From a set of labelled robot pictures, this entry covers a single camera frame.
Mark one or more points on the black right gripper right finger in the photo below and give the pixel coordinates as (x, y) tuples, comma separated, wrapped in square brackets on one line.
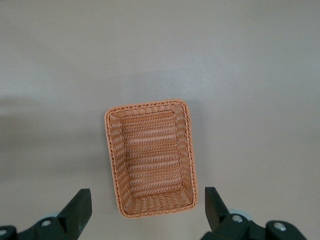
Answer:
[(220, 215)]

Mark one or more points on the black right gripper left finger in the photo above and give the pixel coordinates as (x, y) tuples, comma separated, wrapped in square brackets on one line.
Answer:
[(72, 215)]

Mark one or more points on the brown deep wicker basket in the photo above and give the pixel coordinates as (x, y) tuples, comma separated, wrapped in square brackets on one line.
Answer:
[(152, 160)]

